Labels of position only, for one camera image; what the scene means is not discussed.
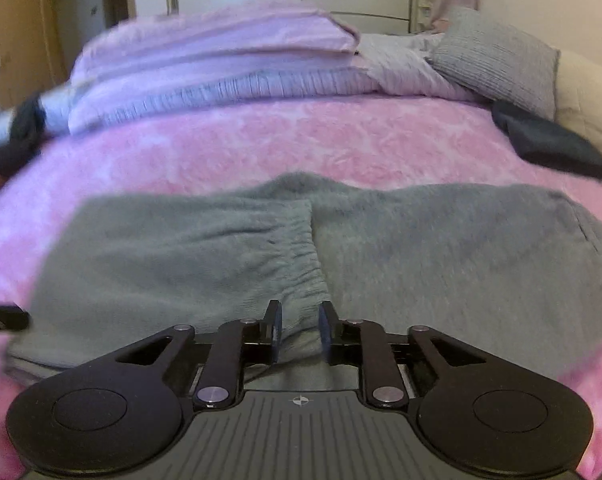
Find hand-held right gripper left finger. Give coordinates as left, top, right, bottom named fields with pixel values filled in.
left=99, top=300, right=284, bottom=409

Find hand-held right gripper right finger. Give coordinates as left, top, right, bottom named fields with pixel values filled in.
left=319, top=301, right=505, bottom=409

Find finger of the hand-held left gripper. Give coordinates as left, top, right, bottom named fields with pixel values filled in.
left=0, top=301, right=31, bottom=345

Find grey sweat pants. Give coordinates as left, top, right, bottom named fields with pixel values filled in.
left=6, top=172, right=602, bottom=394

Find pink floral blanket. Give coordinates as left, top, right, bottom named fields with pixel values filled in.
left=0, top=95, right=602, bottom=480

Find lilac folded duvet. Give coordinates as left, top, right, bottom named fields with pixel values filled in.
left=71, top=2, right=364, bottom=92
left=0, top=32, right=488, bottom=147

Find brown cardboard panel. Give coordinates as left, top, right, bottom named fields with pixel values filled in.
left=0, top=0, right=70, bottom=112

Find dark blue folded cloth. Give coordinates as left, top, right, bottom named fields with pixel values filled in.
left=491, top=100, right=602, bottom=184

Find grey knitted pillow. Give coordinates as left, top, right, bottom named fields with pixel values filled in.
left=427, top=7, right=562, bottom=122

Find cream pillow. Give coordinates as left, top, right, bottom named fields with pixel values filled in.
left=552, top=48, right=602, bottom=172

